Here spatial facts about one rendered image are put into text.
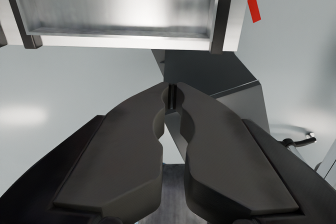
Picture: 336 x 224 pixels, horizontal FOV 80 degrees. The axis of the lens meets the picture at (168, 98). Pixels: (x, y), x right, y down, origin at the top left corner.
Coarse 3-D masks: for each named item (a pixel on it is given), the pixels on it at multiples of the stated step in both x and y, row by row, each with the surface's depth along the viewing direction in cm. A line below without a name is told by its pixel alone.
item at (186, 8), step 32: (32, 0) 29; (64, 0) 29; (96, 0) 29; (128, 0) 29; (160, 0) 29; (192, 0) 29; (32, 32) 28; (64, 32) 28; (96, 32) 29; (128, 32) 30; (160, 32) 30; (192, 32) 31
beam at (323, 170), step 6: (330, 150) 103; (330, 156) 103; (324, 162) 107; (330, 162) 103; (318, 168) 111; (324, 168) 107; (330, 168) 103; (324, 174) 107; (330, 174) 103; (330, 180) 103
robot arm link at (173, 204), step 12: (168, 168) 39; (180, 168) 39; (168, 180) 36; (180, 180) 36; (168, 192) 35; (180, 192) 35; (168, 204) 34; (180, 204) 34; (156, 216) 34; (168, 216) 33; (180, 216) 33; (192, 216) 34
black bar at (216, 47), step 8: (224, 0) 27; (224, 8) 28; (216, 16) 28; (224, 16) 28; (216, 24) 29; (224, 24) 29; (216, 32) 29; (224, 32) 29; (216, 40) 30; (208, 48) 32; (216, 48) 31
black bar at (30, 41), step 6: (12, 0) 27; (12, 6) 28; (18, 12) 28; (18, 18) 29; (18, 24) 29; (24, 30) 29; (24, 36) 30; (30, 36) 30; (36, 36) 31; (24, 42) 30; (30, 42) 30; (36, 42) 31; (30, 48) 31; (36, 48) 31
